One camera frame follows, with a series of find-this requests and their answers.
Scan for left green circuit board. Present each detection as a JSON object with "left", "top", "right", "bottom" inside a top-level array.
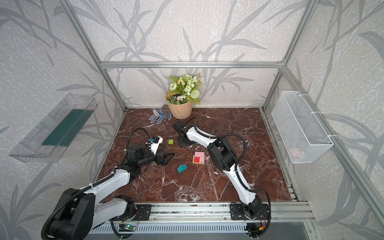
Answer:
[{"left": 119, "top": 223, "right": 137, "bottom": 232}]

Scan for blue dotted work glove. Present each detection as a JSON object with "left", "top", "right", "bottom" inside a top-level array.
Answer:
[{"left": 149, "top": 108, "right": 172, "bottom": 124}]

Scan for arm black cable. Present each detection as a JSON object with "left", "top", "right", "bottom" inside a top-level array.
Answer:
[
  {"left": 184, "top": 116, "right": 272, "bottom": 238},
  {"left": 41, "top": 127, "right": 151, "bottom": 240}
]

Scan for green artificial plant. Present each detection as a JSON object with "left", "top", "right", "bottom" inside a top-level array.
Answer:
[{"left": 166, "top": 74, "right": 202, "bottom": 105}]

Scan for white wire basket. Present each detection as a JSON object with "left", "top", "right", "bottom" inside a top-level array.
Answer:
[{"left": 272, "top": 91, "right": 334, "bottom": 164}]

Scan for clear plastic wall shelf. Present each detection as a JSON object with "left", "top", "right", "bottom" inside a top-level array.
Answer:
[{"left": 9, "top": 94, "right": 98, "bottom": 163}]

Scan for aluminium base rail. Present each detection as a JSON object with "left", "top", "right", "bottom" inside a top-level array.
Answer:
[{"left": 61, "top": 201, "right": 316, "bottom": 235}]

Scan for aluminium cage frame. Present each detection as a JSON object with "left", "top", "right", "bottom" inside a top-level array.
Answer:
[{"left": 60, "top": 1, "right": 384, "bottom": 224}]

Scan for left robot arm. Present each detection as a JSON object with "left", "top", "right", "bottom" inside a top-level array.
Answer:
[{"left": 41, "top": 143, "right": 175, "bottom": 240}]

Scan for beige flower pot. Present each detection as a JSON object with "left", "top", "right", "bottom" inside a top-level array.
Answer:
[{"left": 168, "top": 102, "right": 193, "bottom": 120}]

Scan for pink object in basket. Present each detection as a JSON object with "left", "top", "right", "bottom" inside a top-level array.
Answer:
[{"left": 289, "top": 147, "right": 304, "bottom": 158}]

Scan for right base connector wires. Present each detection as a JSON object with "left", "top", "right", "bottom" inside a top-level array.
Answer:
[{"left": 244, "top": 213, "right": 268, "bottom": 238}]

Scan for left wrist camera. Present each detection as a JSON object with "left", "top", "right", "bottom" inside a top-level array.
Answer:
[{"left": 149, "top": 136, "right": 163, "bottom": 155}]

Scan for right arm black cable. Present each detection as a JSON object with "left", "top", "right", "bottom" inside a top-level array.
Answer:
[{"left": 184, "top": 116, "right": 272, "bottom": 238}]

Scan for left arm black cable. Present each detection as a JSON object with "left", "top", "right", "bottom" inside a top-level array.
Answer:
[{"left": 41, "top": 127, "right": 151, "bottom": 240}]

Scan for teal wedge block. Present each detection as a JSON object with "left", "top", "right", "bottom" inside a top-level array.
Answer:
[{"left": 177, "top": 164, "right": 188, "bottom": 173}]

